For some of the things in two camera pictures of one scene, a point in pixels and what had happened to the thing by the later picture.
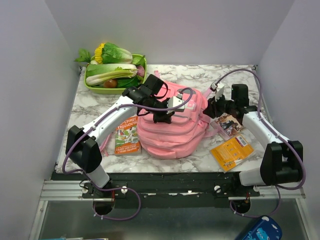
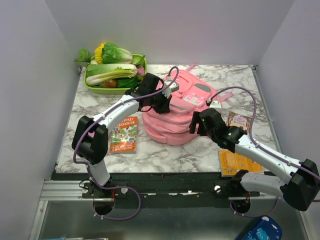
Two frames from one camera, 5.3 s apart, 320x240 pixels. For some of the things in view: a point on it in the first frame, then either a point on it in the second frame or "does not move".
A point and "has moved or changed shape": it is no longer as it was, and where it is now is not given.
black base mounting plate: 165,186 does not move
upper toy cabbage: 112,54 does not move
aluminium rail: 71,190 does not move
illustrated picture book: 226,126 has moved or changed shape
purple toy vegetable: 141,71 does not move
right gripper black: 212,105 → 196,118
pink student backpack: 187,134 has moved or changed shape
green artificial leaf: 84,56 does not move
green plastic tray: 100,90 does not move
